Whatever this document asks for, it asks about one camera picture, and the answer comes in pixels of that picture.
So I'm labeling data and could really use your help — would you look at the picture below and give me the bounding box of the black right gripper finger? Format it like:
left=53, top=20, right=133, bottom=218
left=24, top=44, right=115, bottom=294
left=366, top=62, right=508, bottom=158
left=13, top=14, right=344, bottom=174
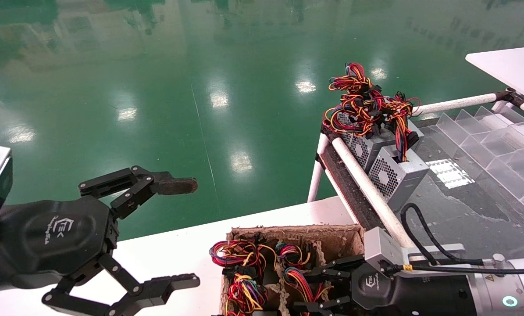
left=308, top=255, right=367, bottom=284
left=295, top=296, right=354, bottom=316

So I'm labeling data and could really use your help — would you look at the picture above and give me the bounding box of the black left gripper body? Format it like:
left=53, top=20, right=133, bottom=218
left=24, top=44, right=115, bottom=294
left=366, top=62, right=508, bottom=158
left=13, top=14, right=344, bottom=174
left=0, top=196, right=118, bottom=288

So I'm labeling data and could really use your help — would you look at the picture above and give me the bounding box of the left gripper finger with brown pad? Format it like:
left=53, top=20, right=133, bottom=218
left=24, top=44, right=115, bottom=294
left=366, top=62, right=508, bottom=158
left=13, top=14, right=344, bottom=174
left=78, top=165, right=199, bottom=220

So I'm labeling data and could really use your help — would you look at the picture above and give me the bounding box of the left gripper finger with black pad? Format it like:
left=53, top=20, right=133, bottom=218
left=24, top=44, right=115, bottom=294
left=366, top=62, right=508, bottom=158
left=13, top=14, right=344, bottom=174
left=42, top=254, right=201, bottom=316

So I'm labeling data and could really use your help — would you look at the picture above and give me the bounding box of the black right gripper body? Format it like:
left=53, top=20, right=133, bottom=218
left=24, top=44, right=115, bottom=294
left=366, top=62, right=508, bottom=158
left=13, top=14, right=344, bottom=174
left=352, top=262, right=478, bottom=316

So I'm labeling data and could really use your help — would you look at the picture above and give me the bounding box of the power supply with coloured wires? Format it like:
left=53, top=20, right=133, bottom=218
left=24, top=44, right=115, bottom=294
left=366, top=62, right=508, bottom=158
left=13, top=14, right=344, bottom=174
left=284, top=265, right=332, bottom=316

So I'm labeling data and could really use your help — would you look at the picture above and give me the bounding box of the brown cardboard divider box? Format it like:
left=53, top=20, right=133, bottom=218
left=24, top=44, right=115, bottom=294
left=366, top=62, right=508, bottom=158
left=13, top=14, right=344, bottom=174
left=220, top=225, right=376, bottom=316

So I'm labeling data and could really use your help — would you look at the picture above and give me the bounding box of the clear acrylic divider tray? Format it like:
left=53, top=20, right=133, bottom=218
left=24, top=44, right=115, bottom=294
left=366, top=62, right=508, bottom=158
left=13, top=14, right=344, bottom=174
left=436, top=105, right=524, bottom=220

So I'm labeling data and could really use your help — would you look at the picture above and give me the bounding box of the black pipe joint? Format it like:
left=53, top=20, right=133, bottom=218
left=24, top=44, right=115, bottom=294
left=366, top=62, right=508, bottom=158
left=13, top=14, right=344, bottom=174
left=494, top=88, right=524, bottom=108

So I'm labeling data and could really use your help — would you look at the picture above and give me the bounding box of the wire bundle upper middle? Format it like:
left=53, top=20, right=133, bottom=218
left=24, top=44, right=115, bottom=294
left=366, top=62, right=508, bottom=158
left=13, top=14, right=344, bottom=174
left=276, top=241, right=311, bottom=269

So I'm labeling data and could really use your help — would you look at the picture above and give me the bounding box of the wire bundle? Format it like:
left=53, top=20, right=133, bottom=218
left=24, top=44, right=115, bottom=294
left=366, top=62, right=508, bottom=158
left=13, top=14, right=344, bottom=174
left=209, top=239, right=276, bottom=270
left=276, top=241, right=311, bottom=269
left=225, top=271, right=269, bottom=316

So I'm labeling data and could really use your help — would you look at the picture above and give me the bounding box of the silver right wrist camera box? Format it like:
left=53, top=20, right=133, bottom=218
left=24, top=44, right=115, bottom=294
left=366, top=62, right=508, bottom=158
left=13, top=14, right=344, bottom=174
left=364, top=227, right=406, bottom=275

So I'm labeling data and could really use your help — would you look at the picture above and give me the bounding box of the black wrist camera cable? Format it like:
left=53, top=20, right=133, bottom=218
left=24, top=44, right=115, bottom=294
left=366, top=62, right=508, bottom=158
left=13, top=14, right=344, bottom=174
left=400, top=203, right=524, bottom=276

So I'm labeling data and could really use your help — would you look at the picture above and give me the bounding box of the wire bundle upper left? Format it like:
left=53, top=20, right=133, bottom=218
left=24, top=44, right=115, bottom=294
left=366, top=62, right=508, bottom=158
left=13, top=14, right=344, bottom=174
left=209, top=239, right=276, bottom=270

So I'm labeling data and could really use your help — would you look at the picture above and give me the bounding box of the wire bundle lower left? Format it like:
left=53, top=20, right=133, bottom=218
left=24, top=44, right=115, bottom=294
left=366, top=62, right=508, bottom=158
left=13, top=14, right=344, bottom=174
left=225, top=271, right=269, bottom=316

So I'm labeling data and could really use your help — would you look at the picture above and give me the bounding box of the long white frame rail pipe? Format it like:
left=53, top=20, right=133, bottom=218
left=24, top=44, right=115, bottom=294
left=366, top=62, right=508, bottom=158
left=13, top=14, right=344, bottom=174
left=332, top=137, right=417, bottom=249

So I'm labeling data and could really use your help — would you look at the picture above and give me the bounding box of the white frame leg pipe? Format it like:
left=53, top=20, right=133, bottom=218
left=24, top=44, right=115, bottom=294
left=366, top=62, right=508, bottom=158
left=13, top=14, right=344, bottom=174
left=308, top=133, right=331, bottom=203

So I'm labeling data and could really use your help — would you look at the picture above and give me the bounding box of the grey power supply with wires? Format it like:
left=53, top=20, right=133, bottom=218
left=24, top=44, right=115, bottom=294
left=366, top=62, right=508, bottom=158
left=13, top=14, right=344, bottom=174
left=367, top=92, right=430, bottom=212
left=323, top=63, right=424, bottom=172

